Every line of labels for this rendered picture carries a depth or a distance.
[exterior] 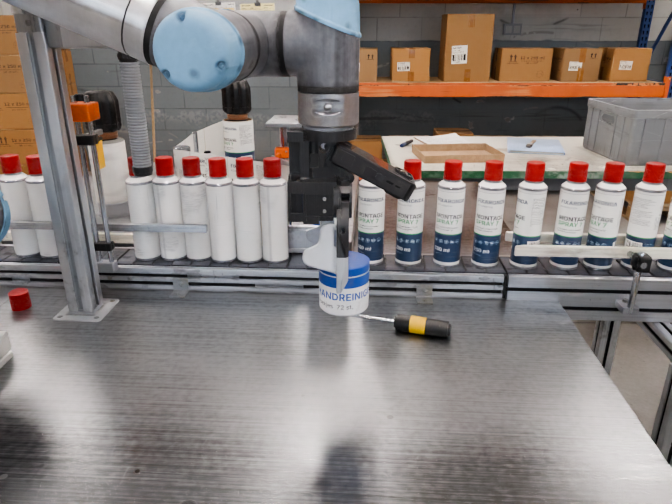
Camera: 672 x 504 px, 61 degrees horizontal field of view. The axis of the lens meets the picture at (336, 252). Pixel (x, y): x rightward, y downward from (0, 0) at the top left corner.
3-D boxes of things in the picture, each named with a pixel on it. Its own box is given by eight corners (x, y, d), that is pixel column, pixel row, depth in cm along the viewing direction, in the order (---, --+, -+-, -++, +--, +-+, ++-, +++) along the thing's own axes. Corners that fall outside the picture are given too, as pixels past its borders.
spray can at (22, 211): (48, 249, 120) (29, 152, 112) (35, 258, 115) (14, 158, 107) (24, 248, 120) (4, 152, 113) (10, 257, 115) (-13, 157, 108)
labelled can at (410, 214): (420, 257, 115) (425, 157, 108) (422, 267, 110) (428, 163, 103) (394, 257, 116) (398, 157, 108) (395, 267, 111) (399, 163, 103)
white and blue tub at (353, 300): (367, 294, 83) (368, 250, 81) (369, 317, 77) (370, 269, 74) (320, 294, 83) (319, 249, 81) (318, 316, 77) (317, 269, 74)
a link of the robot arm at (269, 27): (174, 8, 61) (273, 7, 60) (211, 9, 72) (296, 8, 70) (182, 83, 64) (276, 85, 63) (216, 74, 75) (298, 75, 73)
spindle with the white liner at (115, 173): (140, 208, 147) (124, 88, 136) (126, 218, 139) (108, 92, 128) (106, 207, 147) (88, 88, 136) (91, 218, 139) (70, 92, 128)
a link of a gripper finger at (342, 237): (334, 256, 75) (335, 190, 75) (348, 256, 75) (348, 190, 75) (334, 258, 70) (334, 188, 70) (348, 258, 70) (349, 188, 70)
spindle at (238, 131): (258, 175, 175) (254, 78, 164) (253, 182, 166) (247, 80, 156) (230, 174, 175) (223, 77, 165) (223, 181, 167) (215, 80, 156)
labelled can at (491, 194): (494, 259, 114) (506, 158, 107) (500, 269, 110) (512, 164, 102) (468, 258, 115) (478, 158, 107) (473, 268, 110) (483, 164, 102)
